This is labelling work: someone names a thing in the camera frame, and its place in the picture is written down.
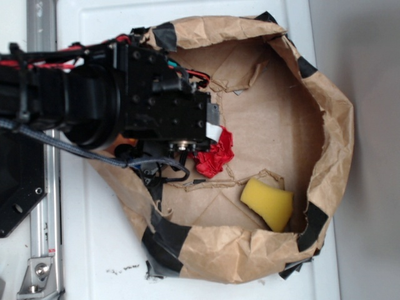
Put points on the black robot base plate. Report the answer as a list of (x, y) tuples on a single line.
[(23, 182)]

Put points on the yellow sponge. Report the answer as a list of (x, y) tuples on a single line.
[(274, 205)]

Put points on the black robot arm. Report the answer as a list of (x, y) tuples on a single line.
[(95, 94)]

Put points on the metal corner bracket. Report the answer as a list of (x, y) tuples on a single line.
[(39, 280)]

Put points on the brown paper bag bin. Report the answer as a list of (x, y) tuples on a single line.
[(292, 129)]

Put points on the crumpled red paper ball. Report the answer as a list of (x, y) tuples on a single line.
[(211, 163)]

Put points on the aluminium extrusion rail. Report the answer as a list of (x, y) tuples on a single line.
[(45, 218)]

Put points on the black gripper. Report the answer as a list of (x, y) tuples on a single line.
[(164, 106)]

